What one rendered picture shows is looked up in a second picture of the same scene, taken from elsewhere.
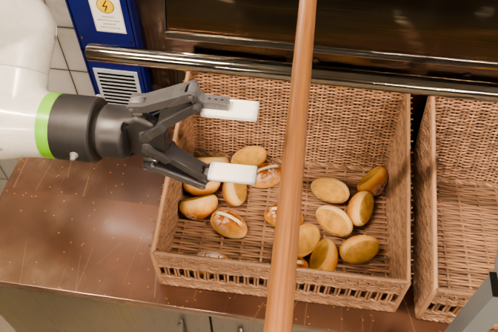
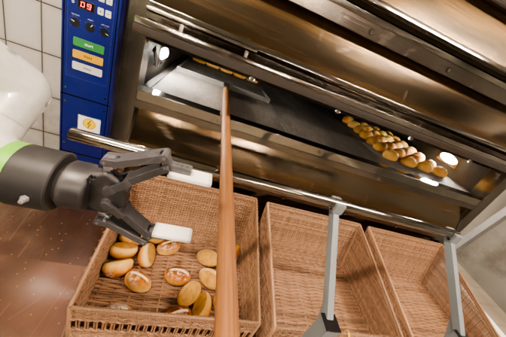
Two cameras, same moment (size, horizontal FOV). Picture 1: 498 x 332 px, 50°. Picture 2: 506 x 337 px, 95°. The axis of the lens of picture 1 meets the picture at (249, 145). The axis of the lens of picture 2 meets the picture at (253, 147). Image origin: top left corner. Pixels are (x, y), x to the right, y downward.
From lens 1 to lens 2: 0.30 m
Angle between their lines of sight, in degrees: 32
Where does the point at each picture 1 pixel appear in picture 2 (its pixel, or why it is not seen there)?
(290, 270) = (236, 323)
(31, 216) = not seen: outside the picture
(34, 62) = (15, 113)
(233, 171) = (174, 231)
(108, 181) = (47, 245)
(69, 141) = (24, 184)
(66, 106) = (35, 152)
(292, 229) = (233, 279)
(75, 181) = (16, 244)
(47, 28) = (41, 93)
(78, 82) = not seen: hidden behind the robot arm
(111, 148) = (70, 196)
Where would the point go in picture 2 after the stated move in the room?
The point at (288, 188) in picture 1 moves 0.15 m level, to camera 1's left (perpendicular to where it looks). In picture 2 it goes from (227, 244) to (121, 237)
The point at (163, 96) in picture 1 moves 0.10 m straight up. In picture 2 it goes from (138, 156) to (150, 94)
